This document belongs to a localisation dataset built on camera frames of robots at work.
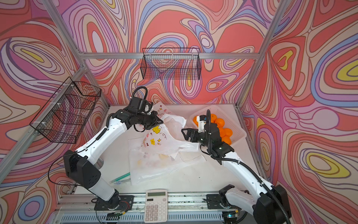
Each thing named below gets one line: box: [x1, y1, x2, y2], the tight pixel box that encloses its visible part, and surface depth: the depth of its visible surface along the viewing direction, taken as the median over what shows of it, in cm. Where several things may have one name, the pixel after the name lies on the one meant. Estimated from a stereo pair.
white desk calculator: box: [144, 189, 168, 224], surface depth 72 cm
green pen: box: [110, 171, 131, 183], surface depth 84 cm
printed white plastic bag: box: [140, 113, 200, 155], surface depth 80 cm
